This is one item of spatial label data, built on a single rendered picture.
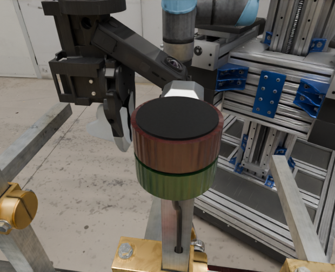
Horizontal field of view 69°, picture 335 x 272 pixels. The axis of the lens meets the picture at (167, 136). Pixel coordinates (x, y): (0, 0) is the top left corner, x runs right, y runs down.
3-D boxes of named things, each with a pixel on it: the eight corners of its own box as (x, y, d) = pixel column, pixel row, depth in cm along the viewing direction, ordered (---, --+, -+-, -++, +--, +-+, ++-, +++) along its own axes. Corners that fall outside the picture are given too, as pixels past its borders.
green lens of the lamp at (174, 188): (145, 142, 21) (143, 121, 20) (214, 148, 21) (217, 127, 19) (126, 195, 16) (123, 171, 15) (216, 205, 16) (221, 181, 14)
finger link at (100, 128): (96, 147, 39) (85, 95, 34) (132, 150, 38) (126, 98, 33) (88, 160, 37) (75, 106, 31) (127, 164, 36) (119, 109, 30)
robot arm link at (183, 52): (193, 45, 54) (157, 43, 55) (192, 65, 57) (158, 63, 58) (194, 36, 60) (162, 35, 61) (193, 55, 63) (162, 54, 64)
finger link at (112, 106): (118, 123, 36) (110, 66, 31) (129, 124, 36) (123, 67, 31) (107, 142, 32) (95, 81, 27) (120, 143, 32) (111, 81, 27)
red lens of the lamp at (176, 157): (143, 118, 20) (141, 93, 18) (218, 123, 19) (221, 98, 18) (122, 168, 15) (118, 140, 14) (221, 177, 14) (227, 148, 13)
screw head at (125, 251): (120, 244, 37) (119, 239, 36) (134, 246, 37) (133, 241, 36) (116, 258, 35) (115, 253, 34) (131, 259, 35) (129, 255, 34)
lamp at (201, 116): (153, 247, 31) (144, 92, 18) (198, 252, 30) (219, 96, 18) (143, 298, 26) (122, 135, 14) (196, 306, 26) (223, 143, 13)
